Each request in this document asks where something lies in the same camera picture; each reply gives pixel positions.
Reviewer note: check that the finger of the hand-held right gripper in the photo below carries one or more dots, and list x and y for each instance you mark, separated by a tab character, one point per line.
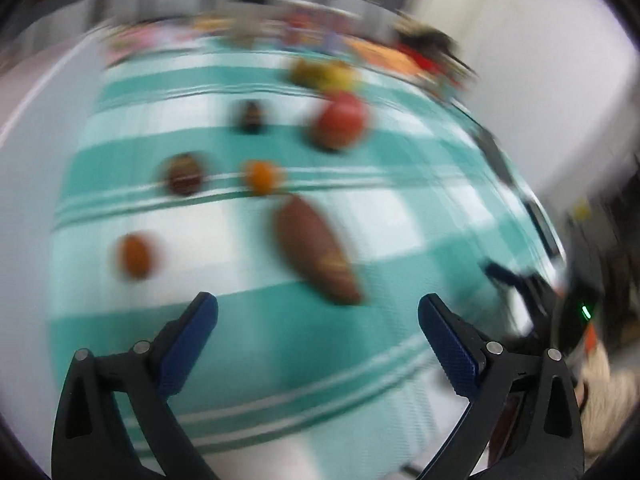
520	285

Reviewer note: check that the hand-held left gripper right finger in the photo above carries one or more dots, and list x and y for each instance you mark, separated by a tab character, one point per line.
452	345

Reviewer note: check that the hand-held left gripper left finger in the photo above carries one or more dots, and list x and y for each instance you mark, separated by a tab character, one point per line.
187	345

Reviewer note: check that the small brown fruit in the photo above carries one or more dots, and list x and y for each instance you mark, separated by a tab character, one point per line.
184	175

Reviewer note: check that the yellow apple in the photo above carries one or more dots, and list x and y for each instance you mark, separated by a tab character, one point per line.
325	75

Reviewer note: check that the person's right forearm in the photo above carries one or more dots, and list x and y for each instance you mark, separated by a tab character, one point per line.
602	400

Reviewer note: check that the black remote at edge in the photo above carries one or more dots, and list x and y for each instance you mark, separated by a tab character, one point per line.
545	230

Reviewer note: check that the green checked cloth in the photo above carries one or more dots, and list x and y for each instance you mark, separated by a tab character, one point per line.
250	310

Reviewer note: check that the orange-brown round fruit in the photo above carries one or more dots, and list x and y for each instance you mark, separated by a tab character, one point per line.
135	256

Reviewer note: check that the gold-edged black phone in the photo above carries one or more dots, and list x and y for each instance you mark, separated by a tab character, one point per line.
495	155

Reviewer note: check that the long brown sweet potato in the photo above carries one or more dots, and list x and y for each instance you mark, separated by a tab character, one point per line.
315	250

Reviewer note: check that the small orange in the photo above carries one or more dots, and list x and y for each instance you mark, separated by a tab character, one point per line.
262	177

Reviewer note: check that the small dark fruit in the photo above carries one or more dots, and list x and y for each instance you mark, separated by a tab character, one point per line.
251	117

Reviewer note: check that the red apple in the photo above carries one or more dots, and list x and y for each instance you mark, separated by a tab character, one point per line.
340	120

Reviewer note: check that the black bag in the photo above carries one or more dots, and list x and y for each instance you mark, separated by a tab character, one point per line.
432	45

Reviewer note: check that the orange book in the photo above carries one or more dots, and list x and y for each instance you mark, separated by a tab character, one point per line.
385	55

